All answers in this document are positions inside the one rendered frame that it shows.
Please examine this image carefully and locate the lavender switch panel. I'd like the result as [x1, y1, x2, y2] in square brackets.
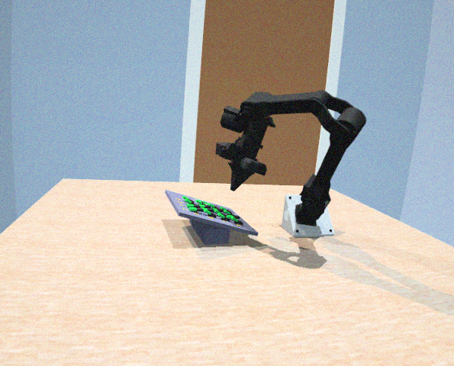
[164, 190, 259, 245]

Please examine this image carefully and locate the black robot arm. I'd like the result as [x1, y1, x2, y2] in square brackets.
[215, 90, 366, 226]

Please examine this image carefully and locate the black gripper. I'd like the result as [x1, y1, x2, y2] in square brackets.
[222, 134, 267, 191]

